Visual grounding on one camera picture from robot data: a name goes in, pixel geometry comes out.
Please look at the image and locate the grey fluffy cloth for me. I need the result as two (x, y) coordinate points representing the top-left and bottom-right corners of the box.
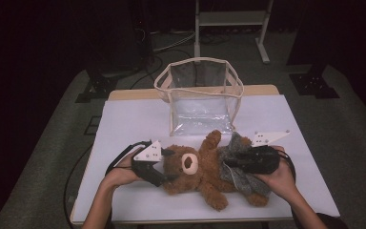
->
(217, 132), (272, 197)

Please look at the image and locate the left hand-held gripper cable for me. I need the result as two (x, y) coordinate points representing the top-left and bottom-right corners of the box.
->
(105, 140), (153, 177)

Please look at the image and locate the right hand-held gripper cable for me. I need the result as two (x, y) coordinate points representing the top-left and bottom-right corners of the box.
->
(277, 149), (297, 183)

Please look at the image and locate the white metal stand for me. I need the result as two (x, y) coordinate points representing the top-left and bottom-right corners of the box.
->
(193, 0), (275, 65)

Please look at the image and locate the hand-held gripper cable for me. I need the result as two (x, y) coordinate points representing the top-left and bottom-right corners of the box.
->
(277, 149), (297, 183)
(105, 140), (153, 177)

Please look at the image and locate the person's left hand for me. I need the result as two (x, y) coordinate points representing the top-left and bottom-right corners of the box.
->
(102, 150), (145, 189)

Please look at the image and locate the transparent bag with beige trim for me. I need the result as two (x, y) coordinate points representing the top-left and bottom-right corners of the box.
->
(152, 56), (245, 137)

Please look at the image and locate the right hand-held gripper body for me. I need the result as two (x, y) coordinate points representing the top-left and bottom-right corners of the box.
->
(243, 129), (292, 175)

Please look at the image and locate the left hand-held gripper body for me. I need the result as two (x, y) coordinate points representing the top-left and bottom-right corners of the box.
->
(131, 139), (170, 188)

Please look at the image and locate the person's right hand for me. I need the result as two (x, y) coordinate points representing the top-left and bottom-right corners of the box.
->
(256, 145), (297, 200)

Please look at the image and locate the thin black cable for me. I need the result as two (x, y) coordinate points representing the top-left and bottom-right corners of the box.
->
(130, 47), (198, 90)

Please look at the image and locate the black floor socket plate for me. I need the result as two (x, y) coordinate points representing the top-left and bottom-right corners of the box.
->
(84, 115), (103, 136)

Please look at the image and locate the light grey cable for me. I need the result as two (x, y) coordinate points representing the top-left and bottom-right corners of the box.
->
(152, 31), (196, 53)

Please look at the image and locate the brown teddy bear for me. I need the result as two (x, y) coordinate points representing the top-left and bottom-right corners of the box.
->
(161, 129), (270, 212)

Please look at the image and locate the black stand base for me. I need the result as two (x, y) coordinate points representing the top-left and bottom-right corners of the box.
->
(74, 71), (118, 103)
(289, 65), (341, 99)

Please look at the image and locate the black cable loop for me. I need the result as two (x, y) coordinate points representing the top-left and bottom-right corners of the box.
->
(63, 144), (93, 229)

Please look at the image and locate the wooden table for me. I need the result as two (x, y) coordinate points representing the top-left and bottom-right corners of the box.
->
(70, 84), (341, 225)

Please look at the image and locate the white table sheet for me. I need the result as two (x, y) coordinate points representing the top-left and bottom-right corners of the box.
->
(71, 94), (341, 223)

